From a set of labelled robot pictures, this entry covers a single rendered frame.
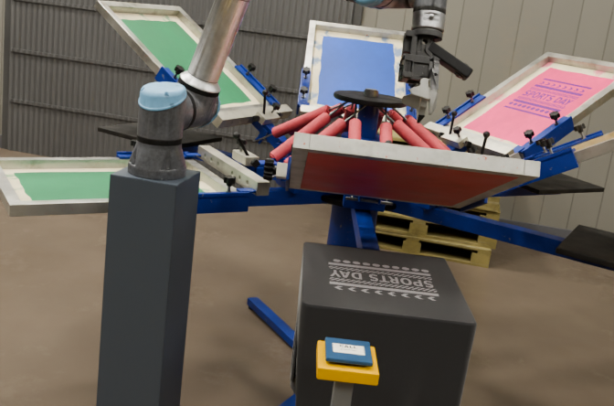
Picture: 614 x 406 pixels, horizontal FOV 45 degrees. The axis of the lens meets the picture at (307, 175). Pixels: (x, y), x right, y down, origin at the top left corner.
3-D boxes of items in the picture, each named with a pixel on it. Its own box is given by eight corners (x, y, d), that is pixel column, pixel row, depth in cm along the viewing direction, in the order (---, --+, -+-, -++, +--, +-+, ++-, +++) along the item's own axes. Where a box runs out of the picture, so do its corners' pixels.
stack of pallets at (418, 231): (490, 237, 597) (509, 137, 578) (494, 269, 521) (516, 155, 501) (349, 212, 616) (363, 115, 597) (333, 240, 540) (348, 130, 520)
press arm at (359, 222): (391, 327, 200) (395, 306, 199) (369, 325, 200) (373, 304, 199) (363, 203, 321) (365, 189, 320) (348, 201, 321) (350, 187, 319)
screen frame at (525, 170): (539, 177, 174) (541, 161, 175) (292, 147, 173) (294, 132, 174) (460, 208, 252) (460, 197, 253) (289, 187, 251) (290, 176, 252)
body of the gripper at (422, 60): (396, 85, 174) (402, 34, 175) (433, 89, 174) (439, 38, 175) (402, 79, 166) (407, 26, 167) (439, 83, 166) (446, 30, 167)
